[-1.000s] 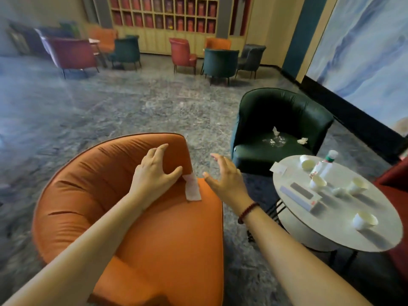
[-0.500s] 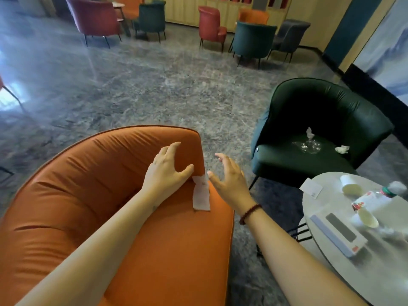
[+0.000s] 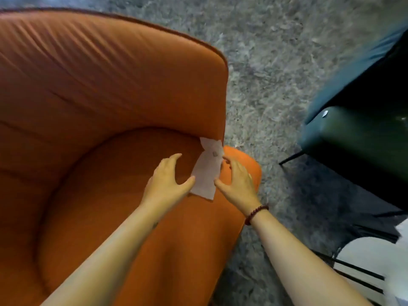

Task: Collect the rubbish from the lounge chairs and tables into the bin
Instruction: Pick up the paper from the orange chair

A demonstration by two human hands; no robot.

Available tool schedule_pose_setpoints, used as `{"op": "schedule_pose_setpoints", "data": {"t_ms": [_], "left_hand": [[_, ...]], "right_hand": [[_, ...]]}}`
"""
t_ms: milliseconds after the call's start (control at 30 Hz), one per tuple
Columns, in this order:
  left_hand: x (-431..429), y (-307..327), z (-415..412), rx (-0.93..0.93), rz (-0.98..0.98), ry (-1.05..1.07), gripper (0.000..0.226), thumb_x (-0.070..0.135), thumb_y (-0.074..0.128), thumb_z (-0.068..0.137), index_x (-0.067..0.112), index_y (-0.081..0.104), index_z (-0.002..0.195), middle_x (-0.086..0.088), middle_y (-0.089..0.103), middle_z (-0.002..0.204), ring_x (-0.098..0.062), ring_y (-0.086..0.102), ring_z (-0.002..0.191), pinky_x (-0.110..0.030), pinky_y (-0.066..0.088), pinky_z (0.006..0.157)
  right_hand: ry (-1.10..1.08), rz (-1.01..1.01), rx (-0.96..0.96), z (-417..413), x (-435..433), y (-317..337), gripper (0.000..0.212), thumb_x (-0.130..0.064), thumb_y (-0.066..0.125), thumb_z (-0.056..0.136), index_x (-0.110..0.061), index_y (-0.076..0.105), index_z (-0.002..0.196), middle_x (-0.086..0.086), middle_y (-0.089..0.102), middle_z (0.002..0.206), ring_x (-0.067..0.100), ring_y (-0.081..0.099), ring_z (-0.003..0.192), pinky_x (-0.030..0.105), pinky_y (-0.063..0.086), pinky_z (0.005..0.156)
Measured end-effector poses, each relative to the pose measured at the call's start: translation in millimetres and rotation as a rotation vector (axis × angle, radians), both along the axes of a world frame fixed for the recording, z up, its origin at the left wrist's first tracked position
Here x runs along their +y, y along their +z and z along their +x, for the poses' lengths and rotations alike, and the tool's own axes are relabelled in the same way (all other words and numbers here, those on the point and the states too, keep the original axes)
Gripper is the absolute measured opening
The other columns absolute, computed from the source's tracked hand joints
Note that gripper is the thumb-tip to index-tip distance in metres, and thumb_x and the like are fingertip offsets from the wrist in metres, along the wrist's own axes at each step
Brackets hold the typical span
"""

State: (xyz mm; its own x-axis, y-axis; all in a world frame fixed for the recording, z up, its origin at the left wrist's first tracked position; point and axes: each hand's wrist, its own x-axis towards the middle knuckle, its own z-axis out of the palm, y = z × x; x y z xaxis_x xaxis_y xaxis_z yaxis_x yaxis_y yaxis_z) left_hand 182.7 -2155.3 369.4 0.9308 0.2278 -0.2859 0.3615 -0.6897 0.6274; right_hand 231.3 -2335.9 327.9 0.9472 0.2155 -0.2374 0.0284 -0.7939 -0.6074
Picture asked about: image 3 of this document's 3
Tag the white tissue sheet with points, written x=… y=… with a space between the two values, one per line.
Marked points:
x=207 y=175

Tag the person's left hand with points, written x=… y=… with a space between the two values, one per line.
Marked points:
x=165 y=191

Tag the dark green armchair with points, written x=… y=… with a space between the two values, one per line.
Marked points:
x=350 y=137

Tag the orange armchair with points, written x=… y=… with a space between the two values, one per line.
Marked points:
x=95 y=92

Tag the person's right forearm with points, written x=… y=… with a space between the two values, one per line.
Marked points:
x=302 y=270

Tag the person's right hand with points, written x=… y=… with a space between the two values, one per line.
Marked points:
x=242 y=191

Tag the white round table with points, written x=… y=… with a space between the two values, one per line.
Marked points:
x=369 y=254

